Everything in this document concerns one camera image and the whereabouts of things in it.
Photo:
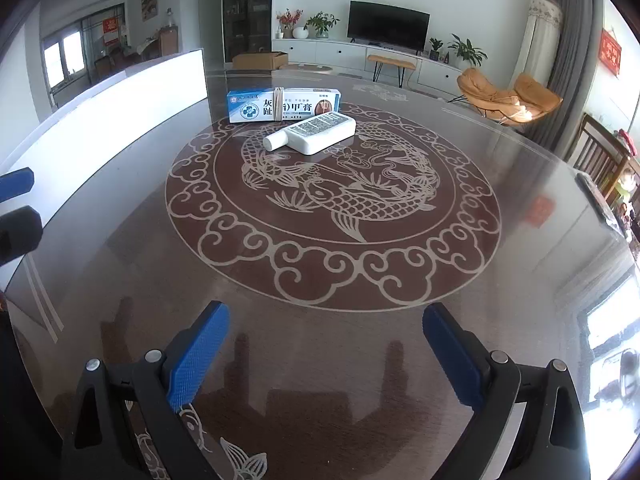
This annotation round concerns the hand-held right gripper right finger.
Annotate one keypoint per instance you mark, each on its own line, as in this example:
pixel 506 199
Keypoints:
pixel 452 352

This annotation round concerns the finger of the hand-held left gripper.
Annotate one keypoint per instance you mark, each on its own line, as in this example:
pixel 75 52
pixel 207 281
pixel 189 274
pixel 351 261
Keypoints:
pixel 15 182

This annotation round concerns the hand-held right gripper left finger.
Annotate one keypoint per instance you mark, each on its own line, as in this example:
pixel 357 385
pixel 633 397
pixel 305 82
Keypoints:
pixel 197 355

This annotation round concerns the blue white ointment box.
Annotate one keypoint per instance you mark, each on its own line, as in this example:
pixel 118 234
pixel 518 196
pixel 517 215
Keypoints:
pixel 250 110

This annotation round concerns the white plastic bottle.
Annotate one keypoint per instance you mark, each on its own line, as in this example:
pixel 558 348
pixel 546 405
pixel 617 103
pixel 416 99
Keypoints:
pixel 320 135

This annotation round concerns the tan rubber band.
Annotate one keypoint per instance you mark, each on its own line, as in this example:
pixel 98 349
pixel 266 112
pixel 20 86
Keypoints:
pixel 278 105

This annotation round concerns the brown patterned glass desktop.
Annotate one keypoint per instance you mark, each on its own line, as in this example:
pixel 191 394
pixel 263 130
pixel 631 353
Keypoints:
pixel 325 350

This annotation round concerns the window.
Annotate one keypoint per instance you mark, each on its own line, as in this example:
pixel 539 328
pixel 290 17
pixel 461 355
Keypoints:
pixel 62 60

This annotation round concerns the red door poster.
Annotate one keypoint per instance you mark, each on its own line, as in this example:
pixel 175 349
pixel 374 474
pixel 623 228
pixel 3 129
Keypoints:
pixel 111 30

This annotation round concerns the dark flat object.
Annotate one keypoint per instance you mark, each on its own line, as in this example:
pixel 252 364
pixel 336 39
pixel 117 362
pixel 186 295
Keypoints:
pixel 597 200

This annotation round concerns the dark wooden chair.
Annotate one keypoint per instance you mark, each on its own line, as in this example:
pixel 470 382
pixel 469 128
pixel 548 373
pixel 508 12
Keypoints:
pixel 595 155

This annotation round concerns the white door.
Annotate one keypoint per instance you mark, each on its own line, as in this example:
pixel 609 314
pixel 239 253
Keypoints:
pixel 211 22

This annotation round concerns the orange lounge chair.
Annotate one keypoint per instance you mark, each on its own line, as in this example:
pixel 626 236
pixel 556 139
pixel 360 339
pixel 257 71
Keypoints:
pixel 480 90

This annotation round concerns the cardboard box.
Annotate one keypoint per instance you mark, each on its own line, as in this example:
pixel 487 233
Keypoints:
pixel 257 61

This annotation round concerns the black display cabinet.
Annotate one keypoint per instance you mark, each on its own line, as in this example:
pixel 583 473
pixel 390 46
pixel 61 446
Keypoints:
pixel 247 10

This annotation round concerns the wooden bench with metal legs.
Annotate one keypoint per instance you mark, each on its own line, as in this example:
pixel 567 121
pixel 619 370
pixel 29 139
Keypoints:
pixel 392 61

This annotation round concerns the large leafy potted plant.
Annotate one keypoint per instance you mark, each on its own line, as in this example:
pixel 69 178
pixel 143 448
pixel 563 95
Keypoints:
pixel 466 51

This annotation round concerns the tan round pet bed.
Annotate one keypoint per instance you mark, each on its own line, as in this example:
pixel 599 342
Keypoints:
pixel 305 67

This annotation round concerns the small potted plant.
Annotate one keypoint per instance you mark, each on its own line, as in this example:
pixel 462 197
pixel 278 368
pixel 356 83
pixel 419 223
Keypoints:
pixel 436 46

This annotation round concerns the red flower bouquet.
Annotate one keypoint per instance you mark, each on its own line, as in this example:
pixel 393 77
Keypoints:
pixel 289 19

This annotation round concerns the white round vase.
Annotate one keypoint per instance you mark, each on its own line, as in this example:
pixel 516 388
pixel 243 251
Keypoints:
pixel 300 33

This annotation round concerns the white covered standing air conditioner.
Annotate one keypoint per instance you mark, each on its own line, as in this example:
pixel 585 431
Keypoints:
pixel 535 40

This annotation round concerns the white television cabinet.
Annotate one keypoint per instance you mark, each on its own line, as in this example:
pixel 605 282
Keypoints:
pixel 325 52

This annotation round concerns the grey curtain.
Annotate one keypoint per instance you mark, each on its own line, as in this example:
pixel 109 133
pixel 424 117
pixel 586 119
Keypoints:
pixel 575 50

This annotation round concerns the black flat television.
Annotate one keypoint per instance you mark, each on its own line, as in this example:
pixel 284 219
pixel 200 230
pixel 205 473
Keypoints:
pixel 387 25

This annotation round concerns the green potted plant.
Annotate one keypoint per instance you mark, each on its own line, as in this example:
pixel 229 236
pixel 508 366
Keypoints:
pixel 321 22

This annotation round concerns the framed wall painting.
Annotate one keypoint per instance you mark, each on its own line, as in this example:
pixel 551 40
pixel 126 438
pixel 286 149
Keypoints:
pixel 150 2

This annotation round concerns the red wall hanging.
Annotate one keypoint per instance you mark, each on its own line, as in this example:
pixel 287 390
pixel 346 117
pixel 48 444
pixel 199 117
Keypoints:
pixel 611 52

